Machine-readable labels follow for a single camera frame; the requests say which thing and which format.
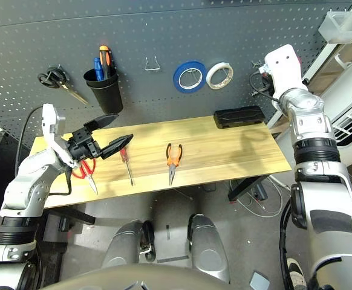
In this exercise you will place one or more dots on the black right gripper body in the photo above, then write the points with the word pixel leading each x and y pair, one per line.
pixel 269 84

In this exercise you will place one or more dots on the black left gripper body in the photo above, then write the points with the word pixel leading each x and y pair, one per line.
pixel 83 145

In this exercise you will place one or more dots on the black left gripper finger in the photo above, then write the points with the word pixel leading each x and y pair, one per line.
pixel 118 145
pixel 102 121

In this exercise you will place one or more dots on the orange black needle-nose pliers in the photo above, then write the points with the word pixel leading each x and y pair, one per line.
pixel 174 161

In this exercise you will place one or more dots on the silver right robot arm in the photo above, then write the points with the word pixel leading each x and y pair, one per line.
pixel 315 169

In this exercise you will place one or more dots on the silver metal pegboard hook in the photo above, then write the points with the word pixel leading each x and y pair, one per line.
pixel 256 64

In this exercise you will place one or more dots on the dark grey pegboard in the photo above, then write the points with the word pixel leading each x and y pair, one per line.
pixel 164 27

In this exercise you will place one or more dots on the black plastic cup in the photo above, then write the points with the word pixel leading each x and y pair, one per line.
pixel 106 93

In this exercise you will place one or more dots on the black rectangular case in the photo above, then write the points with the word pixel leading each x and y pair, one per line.
pixel 238 117

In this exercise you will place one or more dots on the white framed wooden shelf unit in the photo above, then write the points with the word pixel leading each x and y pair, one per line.
pixel 321 60

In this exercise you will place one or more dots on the white tape roll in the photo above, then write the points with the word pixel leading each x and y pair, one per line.
pixel 210 83

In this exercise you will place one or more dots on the black table leg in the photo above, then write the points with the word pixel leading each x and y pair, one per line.
pixel 245 185
pixel 70 216

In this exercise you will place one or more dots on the white plastic hook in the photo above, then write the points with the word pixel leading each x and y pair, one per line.
pixel 342 62

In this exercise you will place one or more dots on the blue tape roll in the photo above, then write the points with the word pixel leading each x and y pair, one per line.
pixel 176 83

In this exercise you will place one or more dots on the translucent plastic bin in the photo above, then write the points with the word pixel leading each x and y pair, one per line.
pixel 342 28

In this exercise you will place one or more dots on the grey robot torso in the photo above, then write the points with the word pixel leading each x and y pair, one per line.
pixel 133 278

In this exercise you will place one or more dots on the silver right robot leg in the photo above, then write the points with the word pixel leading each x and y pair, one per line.
pixel 207 247

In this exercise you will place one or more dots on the white black sneaker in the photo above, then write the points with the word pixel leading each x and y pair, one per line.
pixel 295 272

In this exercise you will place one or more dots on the grey square floor plate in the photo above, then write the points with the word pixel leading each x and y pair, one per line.
pixel 259 281

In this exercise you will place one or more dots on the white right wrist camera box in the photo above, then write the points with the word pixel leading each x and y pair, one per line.
pixel 285 69

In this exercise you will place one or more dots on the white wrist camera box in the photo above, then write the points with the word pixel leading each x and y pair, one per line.
pixel 52 133
pixel 285 69

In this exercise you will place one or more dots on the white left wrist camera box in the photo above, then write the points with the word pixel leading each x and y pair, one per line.
pixel 52 133

